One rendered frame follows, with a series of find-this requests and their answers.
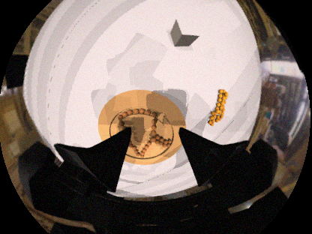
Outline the beige cube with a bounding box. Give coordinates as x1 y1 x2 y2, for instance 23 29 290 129
170 18 200 47

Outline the orange round board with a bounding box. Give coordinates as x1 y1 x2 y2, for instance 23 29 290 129
98 90 186 165

